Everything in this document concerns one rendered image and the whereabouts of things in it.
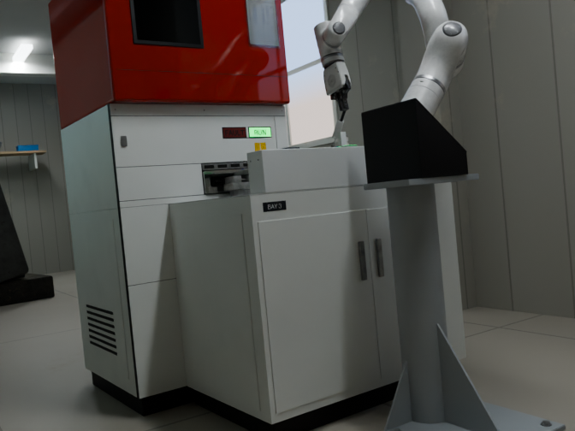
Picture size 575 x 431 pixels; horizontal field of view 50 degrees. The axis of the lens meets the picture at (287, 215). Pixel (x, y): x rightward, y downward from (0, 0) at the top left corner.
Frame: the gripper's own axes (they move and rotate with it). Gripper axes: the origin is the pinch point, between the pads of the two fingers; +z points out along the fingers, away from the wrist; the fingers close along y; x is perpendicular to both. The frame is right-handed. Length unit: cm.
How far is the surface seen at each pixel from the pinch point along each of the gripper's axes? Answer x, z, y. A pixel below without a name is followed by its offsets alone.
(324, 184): -15.5, 28.5, -1.6
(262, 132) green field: 2, -10, -57
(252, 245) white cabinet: -46, 46, -6
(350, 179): -3.7, 27.5, -1.4
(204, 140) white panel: -27, -8, -58
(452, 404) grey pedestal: 3, 109, 14
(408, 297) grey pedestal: -3, 72, 12
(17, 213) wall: 47, -154, -801
